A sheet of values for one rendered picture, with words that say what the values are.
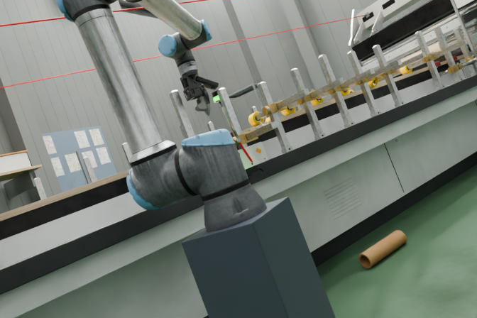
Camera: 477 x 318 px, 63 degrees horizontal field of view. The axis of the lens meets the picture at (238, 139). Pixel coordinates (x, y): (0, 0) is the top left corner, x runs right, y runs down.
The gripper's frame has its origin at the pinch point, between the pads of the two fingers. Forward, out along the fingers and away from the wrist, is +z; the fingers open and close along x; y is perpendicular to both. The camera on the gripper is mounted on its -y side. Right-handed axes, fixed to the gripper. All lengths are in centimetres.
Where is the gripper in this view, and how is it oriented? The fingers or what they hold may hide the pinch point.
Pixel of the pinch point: (209, 112)
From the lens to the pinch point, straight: 182.7
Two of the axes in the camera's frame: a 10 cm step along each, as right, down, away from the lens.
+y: -8.1, 2.9, -5.0
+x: 4.6, -2.1, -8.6
